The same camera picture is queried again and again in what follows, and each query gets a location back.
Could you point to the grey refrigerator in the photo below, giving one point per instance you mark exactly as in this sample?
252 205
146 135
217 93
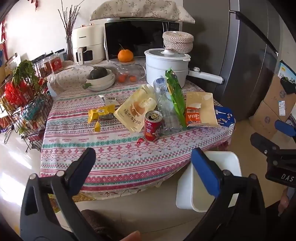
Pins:
242 58

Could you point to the pale yellow stand-up pouch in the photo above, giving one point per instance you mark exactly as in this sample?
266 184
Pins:
131 111

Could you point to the dark brown cloth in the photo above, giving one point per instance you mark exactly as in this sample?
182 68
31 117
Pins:
97 222

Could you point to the plain brown cardboard box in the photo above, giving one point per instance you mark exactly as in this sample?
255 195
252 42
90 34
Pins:
263 120

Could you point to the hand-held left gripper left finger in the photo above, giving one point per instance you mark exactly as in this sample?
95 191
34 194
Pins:
83 168

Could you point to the woven lidded basket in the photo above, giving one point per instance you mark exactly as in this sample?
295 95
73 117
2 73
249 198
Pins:
178 42

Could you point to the white plastic bin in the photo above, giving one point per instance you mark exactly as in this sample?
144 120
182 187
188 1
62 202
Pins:
229 162

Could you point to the red plastic bag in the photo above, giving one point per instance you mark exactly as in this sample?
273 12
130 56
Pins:
13 92

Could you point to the clear plastic bottle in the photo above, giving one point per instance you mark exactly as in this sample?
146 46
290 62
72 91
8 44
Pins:
166 109

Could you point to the green snack bag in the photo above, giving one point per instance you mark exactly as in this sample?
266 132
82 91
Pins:
177 97

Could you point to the cardboard box with blue print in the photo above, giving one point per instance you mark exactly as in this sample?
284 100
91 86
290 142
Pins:
277 97

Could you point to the cream bag with orange label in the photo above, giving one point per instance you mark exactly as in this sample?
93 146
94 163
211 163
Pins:
203 104

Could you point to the microwave oven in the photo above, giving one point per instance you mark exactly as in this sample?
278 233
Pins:
138 34

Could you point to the white dotted cloth cover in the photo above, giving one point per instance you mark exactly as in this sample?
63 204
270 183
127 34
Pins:
69 76

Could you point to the large orange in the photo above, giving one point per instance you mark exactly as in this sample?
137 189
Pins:
125 55

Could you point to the dry branches in vase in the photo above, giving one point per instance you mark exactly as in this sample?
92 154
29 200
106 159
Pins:
69 46

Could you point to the green pumpkin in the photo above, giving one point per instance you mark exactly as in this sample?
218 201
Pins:
98 73

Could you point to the white electric pot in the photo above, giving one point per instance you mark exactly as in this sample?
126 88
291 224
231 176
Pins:
159 67

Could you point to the patterned tablecloth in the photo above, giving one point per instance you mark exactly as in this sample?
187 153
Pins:
115 157

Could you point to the person's left hand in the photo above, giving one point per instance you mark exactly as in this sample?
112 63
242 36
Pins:
130 236

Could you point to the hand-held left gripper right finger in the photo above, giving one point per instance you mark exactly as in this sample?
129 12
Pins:
205 172

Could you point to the small red candy wrapper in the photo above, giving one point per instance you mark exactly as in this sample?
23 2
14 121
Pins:
140 141

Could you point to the small white wrapper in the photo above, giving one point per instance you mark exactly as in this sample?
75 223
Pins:
111 100

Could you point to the green leafy herbs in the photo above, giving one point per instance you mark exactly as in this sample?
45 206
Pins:
25 70

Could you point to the white air fryer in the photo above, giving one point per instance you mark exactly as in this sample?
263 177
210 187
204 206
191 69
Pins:
87 37

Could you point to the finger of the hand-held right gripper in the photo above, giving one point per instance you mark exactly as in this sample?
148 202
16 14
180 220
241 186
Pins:
285 128
263 142

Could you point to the red hanging decoration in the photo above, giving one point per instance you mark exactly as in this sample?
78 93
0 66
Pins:
3 32

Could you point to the red label jar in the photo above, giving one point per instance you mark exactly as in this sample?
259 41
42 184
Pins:
56 63

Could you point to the small orange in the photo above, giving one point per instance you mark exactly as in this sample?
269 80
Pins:
122 78
132 79

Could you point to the white bowl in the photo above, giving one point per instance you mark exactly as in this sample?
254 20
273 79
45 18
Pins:
101 83

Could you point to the yellow wrapper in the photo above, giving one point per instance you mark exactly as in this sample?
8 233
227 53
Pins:
99 112

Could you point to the person's right hand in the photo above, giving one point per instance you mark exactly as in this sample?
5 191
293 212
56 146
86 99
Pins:
283 202

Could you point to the red drink can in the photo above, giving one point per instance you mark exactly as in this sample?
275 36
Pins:
152 129

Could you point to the blue snack wrapper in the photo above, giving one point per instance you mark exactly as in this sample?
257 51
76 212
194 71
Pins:
223 115

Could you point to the small green vegetable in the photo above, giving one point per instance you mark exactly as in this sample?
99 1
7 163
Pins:
86 86

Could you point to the dark snack jar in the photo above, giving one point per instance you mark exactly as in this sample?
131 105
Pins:
45 67

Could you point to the floral under tablecloth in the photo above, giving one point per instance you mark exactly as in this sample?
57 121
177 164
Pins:
76 198

